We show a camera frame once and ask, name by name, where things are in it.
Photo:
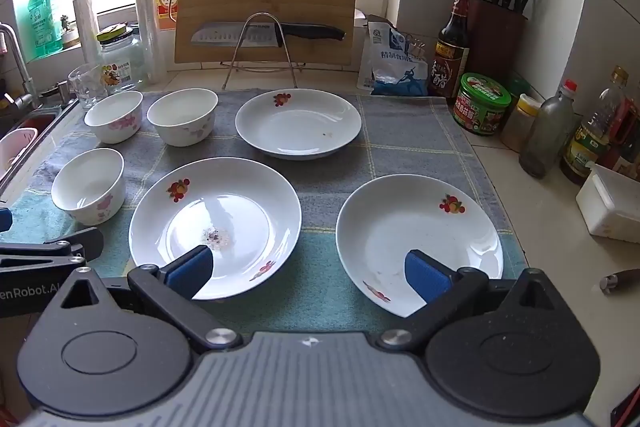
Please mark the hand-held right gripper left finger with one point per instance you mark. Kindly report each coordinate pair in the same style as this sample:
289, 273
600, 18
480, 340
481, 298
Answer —
192, 269

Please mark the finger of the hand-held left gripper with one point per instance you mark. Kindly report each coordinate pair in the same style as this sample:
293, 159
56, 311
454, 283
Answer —
5, 219
87, 243

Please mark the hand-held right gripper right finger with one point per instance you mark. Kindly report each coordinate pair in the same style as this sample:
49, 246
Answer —
425, 277

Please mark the white floral bowl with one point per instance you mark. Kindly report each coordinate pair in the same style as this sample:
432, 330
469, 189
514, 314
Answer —
87, 202
115, 113
182, 132

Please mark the white plate fruit print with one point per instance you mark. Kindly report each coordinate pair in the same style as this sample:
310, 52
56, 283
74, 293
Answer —
295, 127
235, 207
400, 227

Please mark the pink plastic basket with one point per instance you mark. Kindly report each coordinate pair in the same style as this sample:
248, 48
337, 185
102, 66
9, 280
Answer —
17, 152

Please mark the metal sink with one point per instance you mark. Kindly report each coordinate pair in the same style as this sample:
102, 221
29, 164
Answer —
47, 117

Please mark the grey teal checked dish towel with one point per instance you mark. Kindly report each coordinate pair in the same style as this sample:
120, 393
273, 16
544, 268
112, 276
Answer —
325, 187

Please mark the metal faucet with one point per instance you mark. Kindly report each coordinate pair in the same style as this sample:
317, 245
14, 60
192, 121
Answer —
20, 67

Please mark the clear glass cup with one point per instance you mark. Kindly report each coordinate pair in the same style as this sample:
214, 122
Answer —
87, 87

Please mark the yellow lidded spice jar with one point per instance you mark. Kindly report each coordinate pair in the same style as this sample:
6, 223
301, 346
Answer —
520, 127

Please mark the green lidded sauce jar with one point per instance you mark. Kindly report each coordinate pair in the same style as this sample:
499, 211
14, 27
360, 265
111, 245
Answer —
480, 107

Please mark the glass jar black lid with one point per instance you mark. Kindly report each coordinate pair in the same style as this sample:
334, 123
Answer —
122, 62

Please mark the clear bottle red cap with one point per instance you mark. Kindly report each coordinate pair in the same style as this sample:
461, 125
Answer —
545, 137

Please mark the white plastic box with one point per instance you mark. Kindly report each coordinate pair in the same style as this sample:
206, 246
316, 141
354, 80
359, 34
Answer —
610, 202

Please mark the green dish soap bottle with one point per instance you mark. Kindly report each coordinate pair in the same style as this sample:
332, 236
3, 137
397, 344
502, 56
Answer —
42, 22

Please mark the small potted plant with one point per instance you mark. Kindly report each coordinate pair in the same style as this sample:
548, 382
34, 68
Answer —
67, 27

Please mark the short plastic bag roll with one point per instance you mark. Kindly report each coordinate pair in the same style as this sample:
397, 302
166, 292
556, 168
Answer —
87, 32

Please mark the cooking oil bottle yellow cap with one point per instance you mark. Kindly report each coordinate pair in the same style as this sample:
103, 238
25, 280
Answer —
590, 142

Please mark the dark vinegar bottle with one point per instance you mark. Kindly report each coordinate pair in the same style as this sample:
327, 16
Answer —
450, 62

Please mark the white blue salt bag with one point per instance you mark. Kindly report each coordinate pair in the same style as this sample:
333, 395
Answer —
395, 62

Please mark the tall plastic wrap roll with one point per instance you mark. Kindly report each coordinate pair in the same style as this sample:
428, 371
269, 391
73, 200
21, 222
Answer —
147, 22

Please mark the black binder clip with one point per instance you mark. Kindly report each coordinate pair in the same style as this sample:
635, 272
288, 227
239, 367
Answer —
411, 44
420, 48

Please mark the black phone red case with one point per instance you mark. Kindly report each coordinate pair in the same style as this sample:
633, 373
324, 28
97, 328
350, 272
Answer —
630, 407

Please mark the dark red knife block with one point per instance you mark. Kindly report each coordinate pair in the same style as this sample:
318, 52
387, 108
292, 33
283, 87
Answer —
495, 42

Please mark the red labelled sauce bottle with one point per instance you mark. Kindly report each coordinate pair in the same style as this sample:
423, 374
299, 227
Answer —
626, 132

